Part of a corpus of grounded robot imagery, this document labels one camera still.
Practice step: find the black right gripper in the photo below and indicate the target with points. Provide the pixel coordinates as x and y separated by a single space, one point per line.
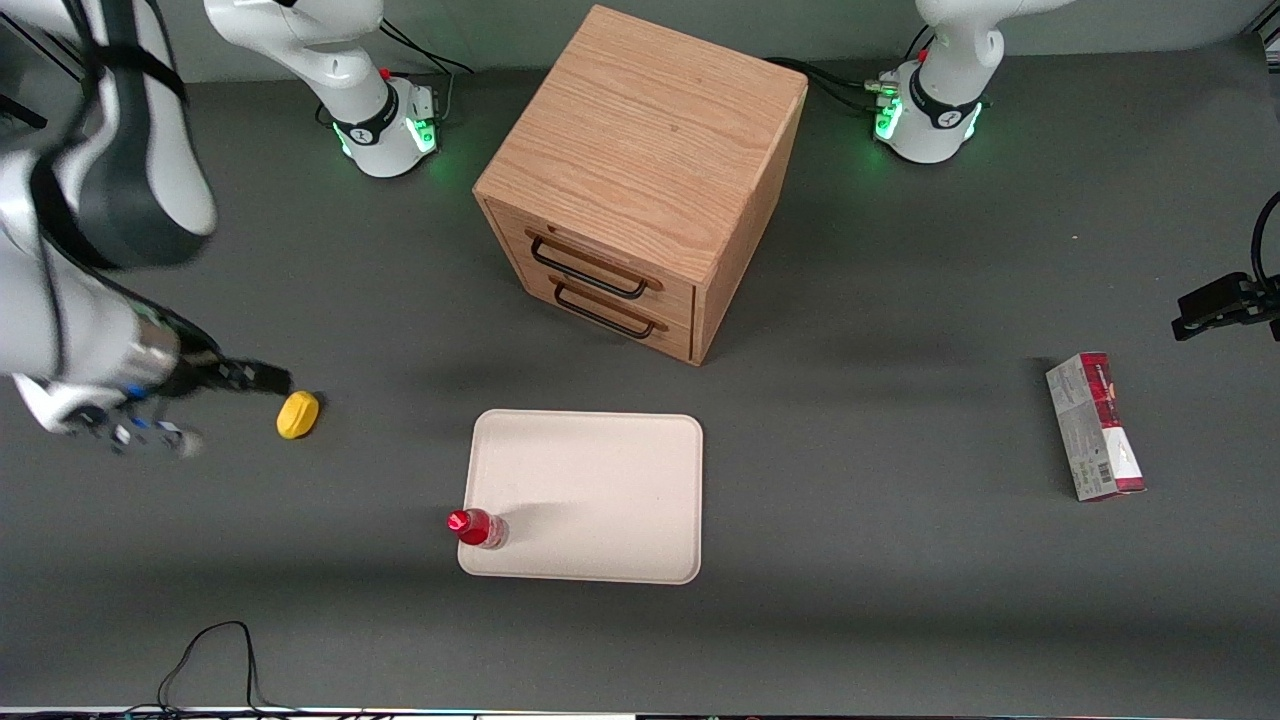
203 374

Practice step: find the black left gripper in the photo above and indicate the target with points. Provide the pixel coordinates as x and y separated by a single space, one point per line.
1232 300

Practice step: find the red coke bottle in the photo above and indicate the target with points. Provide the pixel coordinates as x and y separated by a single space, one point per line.
478 527

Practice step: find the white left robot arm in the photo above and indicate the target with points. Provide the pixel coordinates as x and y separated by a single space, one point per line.
950 80

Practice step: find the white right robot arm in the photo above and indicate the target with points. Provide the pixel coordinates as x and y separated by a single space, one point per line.
330 60

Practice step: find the beige plastic tray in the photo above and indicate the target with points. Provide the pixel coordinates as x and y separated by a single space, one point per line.
600 495

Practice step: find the yellow toy lemon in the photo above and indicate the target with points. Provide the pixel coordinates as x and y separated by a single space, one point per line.
297 414

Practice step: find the red and grey carton box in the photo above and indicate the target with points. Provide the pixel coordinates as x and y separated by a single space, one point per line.
1095 425

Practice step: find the wooden two-drawer cabinet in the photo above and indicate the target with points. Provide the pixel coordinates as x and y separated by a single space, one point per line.
640 140

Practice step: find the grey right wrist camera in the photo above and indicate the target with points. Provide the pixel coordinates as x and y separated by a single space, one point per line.
140 432

